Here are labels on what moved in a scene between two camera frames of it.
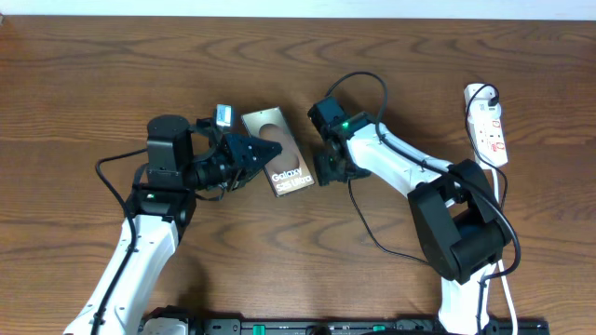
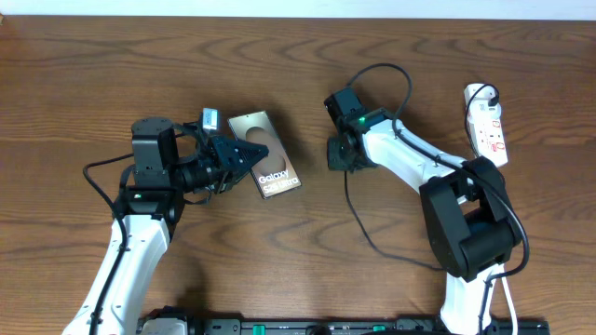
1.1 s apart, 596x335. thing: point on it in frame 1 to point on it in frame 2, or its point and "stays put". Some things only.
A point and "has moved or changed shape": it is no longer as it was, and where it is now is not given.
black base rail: (344, 326) stays put
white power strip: (485, 121) stays put
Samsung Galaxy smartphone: (288, 171) has moved or changed shape
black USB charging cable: (373, 237) to (401, 260)
